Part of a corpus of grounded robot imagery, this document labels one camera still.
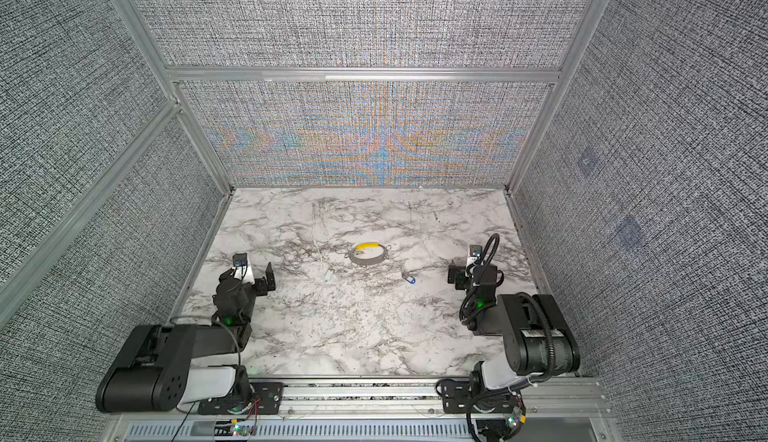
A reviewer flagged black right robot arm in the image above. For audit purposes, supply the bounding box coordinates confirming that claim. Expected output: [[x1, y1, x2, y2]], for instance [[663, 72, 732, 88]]
[[438, 264, 581, 413]]

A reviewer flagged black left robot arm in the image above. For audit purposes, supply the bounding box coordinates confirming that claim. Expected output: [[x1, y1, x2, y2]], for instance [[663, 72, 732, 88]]
[[95, 253, 276, 416]]

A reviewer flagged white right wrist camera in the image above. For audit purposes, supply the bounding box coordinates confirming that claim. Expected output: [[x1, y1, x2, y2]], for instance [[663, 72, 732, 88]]
[[465, 244, 484, 271]]

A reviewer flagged thin black left cable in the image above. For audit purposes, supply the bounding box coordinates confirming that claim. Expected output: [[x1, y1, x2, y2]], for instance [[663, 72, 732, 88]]
[[170, 315, 244, 442]]

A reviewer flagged black corrugated right cable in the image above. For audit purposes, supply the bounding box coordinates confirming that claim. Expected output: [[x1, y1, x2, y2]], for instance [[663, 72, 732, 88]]
[[460, 233, 556, 383]]

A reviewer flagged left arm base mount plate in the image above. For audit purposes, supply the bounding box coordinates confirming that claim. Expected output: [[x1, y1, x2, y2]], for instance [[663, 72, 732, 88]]
[[197, 382, 284, 418]]

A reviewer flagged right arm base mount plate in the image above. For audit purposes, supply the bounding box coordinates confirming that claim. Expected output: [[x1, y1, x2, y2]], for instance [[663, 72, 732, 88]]
[[435, 378, 530, 414]]

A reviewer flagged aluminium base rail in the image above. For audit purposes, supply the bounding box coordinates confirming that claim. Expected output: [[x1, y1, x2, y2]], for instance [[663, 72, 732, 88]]
[[101, 376, 622, 441]]

